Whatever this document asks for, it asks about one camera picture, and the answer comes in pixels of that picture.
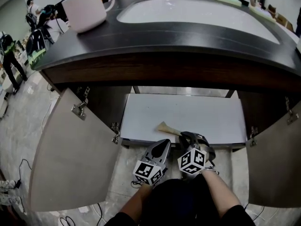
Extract pale blue soap dish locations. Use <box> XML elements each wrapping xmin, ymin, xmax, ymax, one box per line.
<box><xmin>249</xmin><ymin>5</ymin><xmax>277</xmax><ymax>23</ymax></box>

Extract white shelf board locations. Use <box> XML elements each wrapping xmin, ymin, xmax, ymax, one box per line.
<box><xmin>119</xmin><ymin>93</ymin><xmax>247</xmax><ymax>145</ymax></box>

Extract metal door hinge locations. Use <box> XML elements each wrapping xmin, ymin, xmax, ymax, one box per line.
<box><xmin>110</xmin><ymin>122</ymin><xmax>121</xmax><ymax>145</ymax></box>
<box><xmin>249</xmin><ymin>126</ymin><xmax>259</xmax><ymax>147</ymax></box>
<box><xmin>71</xmin><ymin>86</ymin><xmax>91</xmax><ymax>121</ymax></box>
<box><xmin>284</xmin><ymin>97</ymin><xmax>300</xmax><ymax>126</ymax></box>

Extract person's black printed shirt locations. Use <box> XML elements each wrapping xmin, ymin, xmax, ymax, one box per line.
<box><xmin>103</xmin><ymin>205</ymin><xmax>257</xmax><ymax>226</ymax></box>

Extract grey cabinet door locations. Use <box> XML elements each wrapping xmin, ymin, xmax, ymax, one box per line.
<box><xmin>244</xmin><ymin>115</ymin><xmax>301</xmax><ymax>208</ymax></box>
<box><xmin>28</xmin><ymin>87</ymin><xmax>121</xmax><ymax>213</ymax></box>

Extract white ceramic mug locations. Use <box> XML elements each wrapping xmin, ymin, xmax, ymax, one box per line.
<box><xmin>61</xmin><ymin>0</ymin><xmax>116</xmax><ymax>34</ymax></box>

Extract person's black shorts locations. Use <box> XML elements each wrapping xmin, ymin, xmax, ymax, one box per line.
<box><xmin>143</xmin><ymin>173</ymin><xmax>221</xmax><ymax>226</ymax></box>

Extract brown cardboard box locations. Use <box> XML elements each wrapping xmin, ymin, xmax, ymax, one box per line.
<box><xmin>278</xmin><ymin>19</ymin><xmax>295</xmax><ymax>34</ymax></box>
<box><xmin>268</xmin><ymin>5</ymin><xmax>285</xmax><ymax>21</ymax></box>

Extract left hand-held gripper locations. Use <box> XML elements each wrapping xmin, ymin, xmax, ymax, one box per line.
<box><xmin>132</xmin><ymin>139</ymin><xmax>172</xmax><ymax>186</ymax></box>

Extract black mini fridge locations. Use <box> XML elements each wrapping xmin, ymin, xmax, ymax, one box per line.
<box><xmin>54</xmin><ymin>0</ymin><xmax>71</xmax><ymax>23</ymax></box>

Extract beige toothpaste tube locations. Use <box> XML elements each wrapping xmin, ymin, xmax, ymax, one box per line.
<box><xmin>154</xmin><ymin>121</ymin><xmax>183</xmax><ymax>136</ymax></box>

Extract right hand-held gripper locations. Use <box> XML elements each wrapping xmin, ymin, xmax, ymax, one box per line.
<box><xmin>177</xmin><ymin>131</ymin><xmax>216</xmax><ymax>178</ymax></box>

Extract person's left forearm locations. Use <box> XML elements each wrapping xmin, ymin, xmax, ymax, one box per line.
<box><xmin>119</xmin><ymin>184</ymin><xmax>154</xmax><ymax>221</ymax></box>

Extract white sink basin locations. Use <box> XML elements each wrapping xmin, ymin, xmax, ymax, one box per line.
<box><xmin>117</xmin><ymin>0</ymin><xmax>282</xmax><ymax>44</ymax></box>

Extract person's right forearm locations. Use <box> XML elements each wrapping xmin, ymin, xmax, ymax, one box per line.
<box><xmin>199</xmin><ymin>168</ymin><xmax>243</xmax><ymax>218</ymax></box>

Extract black green dome backpack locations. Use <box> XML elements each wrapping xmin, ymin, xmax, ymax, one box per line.
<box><xmin>26</xmin><ymin>28</ymin><xmax>48</xmax><ymax>71</ymax></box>

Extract dark brown cabinet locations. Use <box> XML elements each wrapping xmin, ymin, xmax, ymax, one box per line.
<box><xmin>39</xmin><ymin>0</ymin><xmax>301</xmax><ymax>153</ymax></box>

